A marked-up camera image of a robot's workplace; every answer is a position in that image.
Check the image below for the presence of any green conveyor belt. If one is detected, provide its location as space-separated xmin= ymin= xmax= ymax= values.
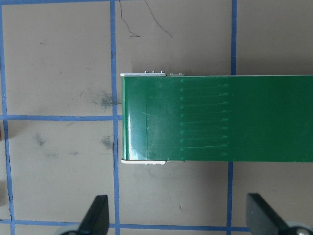
xmin=121 ymin=73 xmax=313 ymax=165

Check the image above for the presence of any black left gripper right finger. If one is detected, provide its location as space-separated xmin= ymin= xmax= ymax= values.
xmin=246 ymin=193 xmax=292 ymax=235

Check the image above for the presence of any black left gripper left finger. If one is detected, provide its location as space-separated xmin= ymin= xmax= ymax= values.
xmin=65 ymin=195 xmax=109 ymax=235

